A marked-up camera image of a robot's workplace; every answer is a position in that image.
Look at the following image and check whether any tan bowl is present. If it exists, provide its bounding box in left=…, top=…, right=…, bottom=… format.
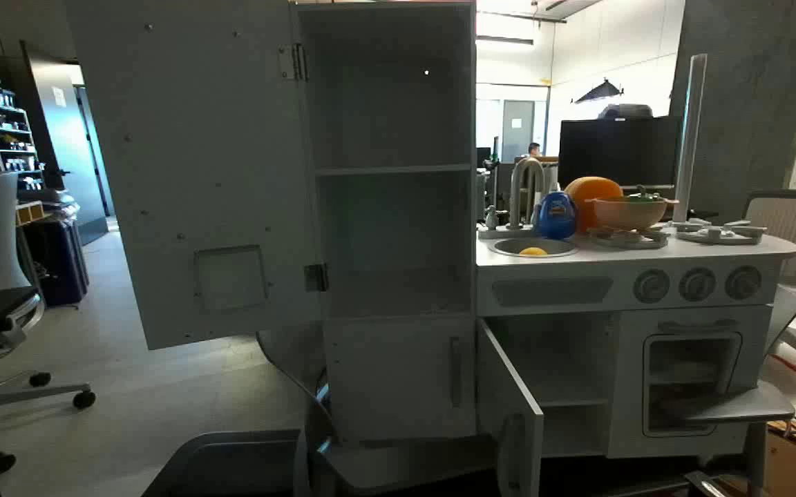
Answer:
left=585, top=195, right=672, bottom=234

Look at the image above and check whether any grey plastic chair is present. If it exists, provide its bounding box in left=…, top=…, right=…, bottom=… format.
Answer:
left=144, top=425, right=313, bottom=497

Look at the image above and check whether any dark suitcase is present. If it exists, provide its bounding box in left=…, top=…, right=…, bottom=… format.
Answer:
left=19, top=215, right=91, bottom=310

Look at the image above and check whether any tall white cabinet door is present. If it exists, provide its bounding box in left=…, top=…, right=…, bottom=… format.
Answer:
left=64, top=0, right=327, bottom=353

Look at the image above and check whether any black hanging ornament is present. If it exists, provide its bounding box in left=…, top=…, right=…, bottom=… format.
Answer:
left=573, top=77, right=627, bottom=106

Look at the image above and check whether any round metal sink basin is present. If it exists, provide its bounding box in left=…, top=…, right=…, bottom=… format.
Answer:
left=489, top=234, right=578, bottom=259

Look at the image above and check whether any white door with long handle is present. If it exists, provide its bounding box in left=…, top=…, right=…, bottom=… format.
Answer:
left=324, top=314, right=479, bottom=441

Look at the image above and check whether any grey burner grate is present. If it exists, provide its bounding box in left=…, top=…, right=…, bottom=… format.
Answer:
left=675, top=218, right=772, bottom=245
left=580, top=226, right=675, bottom=252

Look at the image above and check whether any black monitor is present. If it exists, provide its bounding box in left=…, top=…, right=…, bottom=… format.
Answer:
left=559, top=113, right=683, bottom=190

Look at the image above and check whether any white upright pole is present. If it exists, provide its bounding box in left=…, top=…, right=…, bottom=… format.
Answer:
left=672, top=52, right=710, bottom=224

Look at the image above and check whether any grey toy faucet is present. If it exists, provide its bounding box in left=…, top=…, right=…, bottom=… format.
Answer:
left=507, top=158, right=547, bottom=233

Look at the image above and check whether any white toy kitchen unit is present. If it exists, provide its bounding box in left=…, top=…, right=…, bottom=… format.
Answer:
left=291, top=0, right=796, bottom=476

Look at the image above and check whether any grey oven door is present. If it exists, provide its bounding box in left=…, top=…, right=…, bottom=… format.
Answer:
left=683, top=379, right=796, bottom=425

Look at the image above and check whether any cardboard box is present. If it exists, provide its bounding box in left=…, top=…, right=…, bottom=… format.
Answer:
left=755, top=418, right=796, bottom=497

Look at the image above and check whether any grey stove knob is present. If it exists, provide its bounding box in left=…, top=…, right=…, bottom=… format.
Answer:
left=678, top=264, right=718, bottom=303
left=634, top=269, right=672, bottom=306
left=723, top=262, right=766, bottom=302

